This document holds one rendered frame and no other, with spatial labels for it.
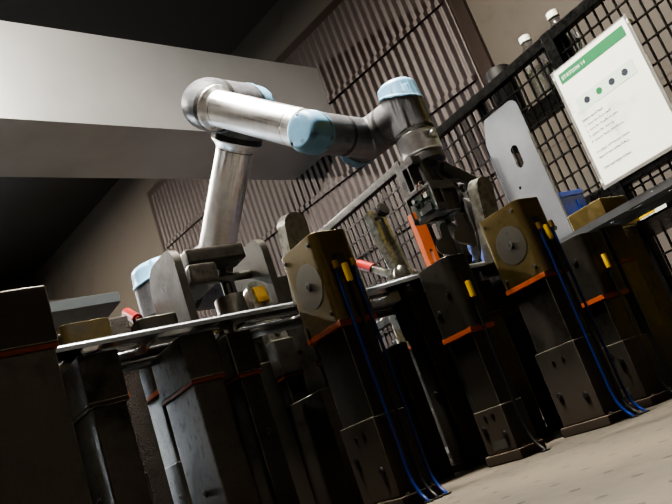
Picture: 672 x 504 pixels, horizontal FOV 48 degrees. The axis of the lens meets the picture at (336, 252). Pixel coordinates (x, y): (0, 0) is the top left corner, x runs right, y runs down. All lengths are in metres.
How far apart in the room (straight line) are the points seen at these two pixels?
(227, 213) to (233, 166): 0.11
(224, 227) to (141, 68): 2.12
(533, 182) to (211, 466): 0.90
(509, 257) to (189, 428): 0.53
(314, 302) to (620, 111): 1.03
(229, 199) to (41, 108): 1.79
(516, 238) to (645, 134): 0.67
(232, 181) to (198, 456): 0.84
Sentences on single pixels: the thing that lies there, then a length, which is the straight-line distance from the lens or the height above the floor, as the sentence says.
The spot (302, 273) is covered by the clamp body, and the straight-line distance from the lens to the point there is 0.96.
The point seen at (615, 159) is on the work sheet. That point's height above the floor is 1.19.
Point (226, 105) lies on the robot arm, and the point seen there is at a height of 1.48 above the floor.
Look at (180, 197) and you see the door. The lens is 5.70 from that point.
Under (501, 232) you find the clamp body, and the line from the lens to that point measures 1.17.
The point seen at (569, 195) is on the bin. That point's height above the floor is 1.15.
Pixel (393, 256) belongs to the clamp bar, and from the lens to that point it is 1.48.
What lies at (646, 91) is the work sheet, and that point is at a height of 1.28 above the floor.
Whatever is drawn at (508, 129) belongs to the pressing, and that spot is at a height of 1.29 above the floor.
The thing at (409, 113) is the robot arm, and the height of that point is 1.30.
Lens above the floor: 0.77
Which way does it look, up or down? 15 degrees up
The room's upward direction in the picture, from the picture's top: 20 degrees counter-clockwise
